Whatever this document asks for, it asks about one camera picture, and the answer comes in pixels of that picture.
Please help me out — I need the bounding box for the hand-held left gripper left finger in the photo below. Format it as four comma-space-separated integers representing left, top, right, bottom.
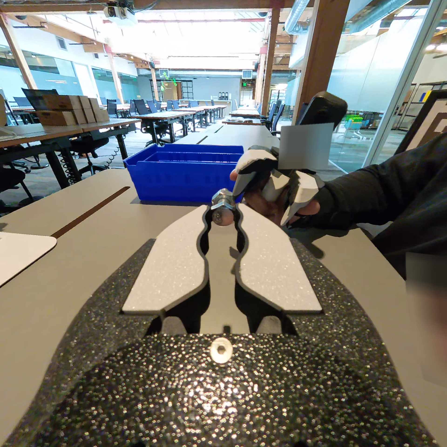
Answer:
122, 203, 213, 316

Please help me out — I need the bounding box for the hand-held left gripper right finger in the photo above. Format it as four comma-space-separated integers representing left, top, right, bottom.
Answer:
233, 203, 323, 315

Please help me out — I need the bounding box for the blue plastic bin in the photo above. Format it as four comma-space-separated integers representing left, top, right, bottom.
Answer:
123, 143, 245, 204

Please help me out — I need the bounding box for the white monitor stand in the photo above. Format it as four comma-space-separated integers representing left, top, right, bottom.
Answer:
0, 232, 57, 288

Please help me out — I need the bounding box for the row of office chairs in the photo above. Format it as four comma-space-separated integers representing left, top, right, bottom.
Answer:
99, 99, 285, 137

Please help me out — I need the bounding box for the person's right hand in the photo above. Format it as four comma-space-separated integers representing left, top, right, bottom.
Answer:
243, 196, 321, 227

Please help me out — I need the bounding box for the stack of cardboard boxes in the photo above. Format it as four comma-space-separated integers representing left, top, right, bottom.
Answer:
37, 94, 110, 126

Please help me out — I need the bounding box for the black monitor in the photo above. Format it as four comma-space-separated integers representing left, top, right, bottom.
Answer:
22, 88, 58, 110

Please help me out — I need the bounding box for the black office chair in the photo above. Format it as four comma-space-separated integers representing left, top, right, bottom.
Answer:
0, 164, 34, 204
68, 134, 109, 175

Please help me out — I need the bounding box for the person's right forearm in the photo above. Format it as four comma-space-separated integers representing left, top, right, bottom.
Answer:
316, 134, 447, 245

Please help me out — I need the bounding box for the coiled black cable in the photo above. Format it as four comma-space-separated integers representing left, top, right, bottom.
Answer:
59, 153, 76, 184

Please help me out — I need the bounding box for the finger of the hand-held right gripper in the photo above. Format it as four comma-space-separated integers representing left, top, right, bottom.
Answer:
232, 147, 279, 200
280, 170, 326, 227

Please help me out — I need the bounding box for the silver hex bolt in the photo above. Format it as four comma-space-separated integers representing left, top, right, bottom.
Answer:
210, 189, 242, 226

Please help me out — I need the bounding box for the silver ventilation duct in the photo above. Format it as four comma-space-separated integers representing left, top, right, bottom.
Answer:
284, 0, 317, 34

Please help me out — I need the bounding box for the wooden top office desk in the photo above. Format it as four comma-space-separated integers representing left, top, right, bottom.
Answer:
0, 118, 142, 189

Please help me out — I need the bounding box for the row of long office desks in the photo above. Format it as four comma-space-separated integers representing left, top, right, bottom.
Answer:
131, 105, 262, 144

